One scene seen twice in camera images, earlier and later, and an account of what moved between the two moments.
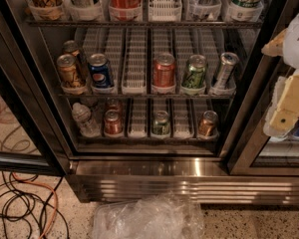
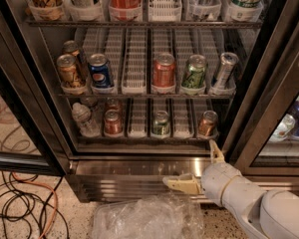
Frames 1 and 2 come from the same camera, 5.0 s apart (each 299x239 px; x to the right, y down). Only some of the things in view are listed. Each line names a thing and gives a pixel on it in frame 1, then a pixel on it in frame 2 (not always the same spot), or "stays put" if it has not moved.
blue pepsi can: (100, 71) stays put
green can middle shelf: (194, 77) stays put
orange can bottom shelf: (208, 123) stays put
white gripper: (297, 47) → (218, 180)
